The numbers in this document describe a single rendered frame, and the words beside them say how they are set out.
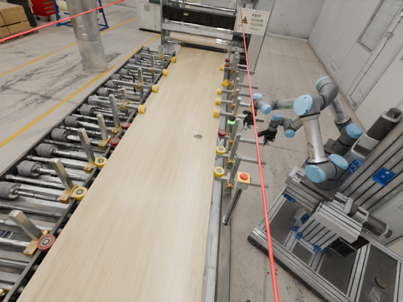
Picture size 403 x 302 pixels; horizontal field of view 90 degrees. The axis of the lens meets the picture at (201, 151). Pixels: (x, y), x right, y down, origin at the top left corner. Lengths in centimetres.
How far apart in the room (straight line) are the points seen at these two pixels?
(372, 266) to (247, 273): 115
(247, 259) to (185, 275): 117
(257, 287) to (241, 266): 21
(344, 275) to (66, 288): 212
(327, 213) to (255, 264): 98
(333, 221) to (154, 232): 113
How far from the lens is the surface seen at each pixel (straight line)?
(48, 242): 142
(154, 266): 123
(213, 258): 156
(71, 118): 228
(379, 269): 269
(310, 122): 138
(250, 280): 225
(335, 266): 243
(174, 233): 129
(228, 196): 171
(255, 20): 386
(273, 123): 189
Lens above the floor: 208
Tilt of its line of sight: 43 degrees down
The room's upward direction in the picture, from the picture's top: 9 degrees clockwise
